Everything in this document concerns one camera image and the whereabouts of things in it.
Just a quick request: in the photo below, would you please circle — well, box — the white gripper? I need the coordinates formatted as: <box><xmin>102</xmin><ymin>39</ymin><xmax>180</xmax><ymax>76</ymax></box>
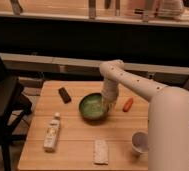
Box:
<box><xmin>101</xmin><ymin>90</ymin><xmax>118</xmax><ymax>111</ymax></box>

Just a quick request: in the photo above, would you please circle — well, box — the green ceramic bowl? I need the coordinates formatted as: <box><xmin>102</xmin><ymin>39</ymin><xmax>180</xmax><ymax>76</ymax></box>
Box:
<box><xmin>79</xmin><ymin>93</ymin><xmax>108</xmax><ymax>120</ymax></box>

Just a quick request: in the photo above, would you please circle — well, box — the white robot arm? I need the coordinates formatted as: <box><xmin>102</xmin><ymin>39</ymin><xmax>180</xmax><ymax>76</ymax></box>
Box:
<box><xmin>99</xmin><ymin>60</ymin><xmax>189</xmax><ymax>171</ymax></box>

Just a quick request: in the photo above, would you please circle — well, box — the orange carrot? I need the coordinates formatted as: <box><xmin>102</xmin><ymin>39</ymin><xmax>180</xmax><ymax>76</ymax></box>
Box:
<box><xmin>123</xmin><ymin>98</ymin><xmax>133</xmax><ymax>112</ymax></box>

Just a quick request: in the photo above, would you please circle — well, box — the black rectangular bar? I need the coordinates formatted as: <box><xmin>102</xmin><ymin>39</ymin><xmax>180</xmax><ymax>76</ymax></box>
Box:
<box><xmin>58</xmin><ymin>87</ymin><xmax>71</xmax><ymax>103</ymax></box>

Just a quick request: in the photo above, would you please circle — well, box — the beige rice cracker pack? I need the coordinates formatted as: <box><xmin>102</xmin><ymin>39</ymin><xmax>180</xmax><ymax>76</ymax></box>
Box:
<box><xmin>93</xmin><ymin>140</ymin><xmax>109</xmax><ymax>165</ymax></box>

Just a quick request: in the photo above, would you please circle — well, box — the white paper cup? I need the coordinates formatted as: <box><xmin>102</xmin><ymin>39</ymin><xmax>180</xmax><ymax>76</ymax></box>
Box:
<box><xmin>132</xmin><ymin>132</ymin><xmax>148</xmax><ymax>157</ymax></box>

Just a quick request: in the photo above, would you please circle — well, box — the white plastic bottle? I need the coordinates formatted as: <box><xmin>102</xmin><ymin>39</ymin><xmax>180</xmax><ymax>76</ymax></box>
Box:
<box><xmin>43</xmin><ymin>113</ymin><xmax>60</xmax><ymax>152</ymax></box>

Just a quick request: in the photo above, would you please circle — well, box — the black chair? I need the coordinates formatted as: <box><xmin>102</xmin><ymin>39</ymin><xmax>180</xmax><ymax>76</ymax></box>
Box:
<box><xmin>0</xmin><ymin>58</ymin><xmax>32</xmax><ymax>171</ymax></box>

